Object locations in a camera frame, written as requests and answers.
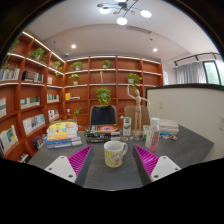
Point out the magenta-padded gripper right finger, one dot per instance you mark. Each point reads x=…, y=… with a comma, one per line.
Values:
x=161, y=166

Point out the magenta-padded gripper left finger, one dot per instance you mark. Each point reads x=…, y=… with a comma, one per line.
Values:
x=61, y=166

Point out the clear plastic drink bottle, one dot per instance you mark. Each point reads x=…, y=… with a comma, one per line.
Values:
x=153, y=136

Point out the small colourful stickers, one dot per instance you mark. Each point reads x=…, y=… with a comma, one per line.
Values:
x=172, y=137

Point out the colourful book stack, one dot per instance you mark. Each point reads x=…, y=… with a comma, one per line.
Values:
x=63, y=133

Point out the small green white box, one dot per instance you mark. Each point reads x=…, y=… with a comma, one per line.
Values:
x=145, y=132

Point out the yellow striped mug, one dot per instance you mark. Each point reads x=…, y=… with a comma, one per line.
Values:
x=113, y=155

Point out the tan chair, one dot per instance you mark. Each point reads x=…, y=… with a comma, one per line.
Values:
x=130, y=111

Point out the wooden artist mannequin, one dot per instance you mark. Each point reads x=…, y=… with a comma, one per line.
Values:
x=137, y=106

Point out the chair with dark jacket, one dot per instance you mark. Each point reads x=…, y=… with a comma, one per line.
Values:
x=102, y=115

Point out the wooden shelf unit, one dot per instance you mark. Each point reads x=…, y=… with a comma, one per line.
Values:
x=40, y=93

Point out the grey curtain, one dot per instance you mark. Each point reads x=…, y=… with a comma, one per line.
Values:
x=190, y=73

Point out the window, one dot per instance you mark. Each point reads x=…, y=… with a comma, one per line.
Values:
x=213, y=72

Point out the branched ceiling lamp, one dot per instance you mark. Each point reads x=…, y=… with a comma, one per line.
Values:
x=122, y=20

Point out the white wall switch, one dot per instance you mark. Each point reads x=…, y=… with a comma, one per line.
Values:
x=161, y=104

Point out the white wall socket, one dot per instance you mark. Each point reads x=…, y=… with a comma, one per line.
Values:
x=221, y=122

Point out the black curtain rail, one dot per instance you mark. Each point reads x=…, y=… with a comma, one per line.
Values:
x=196, y=57

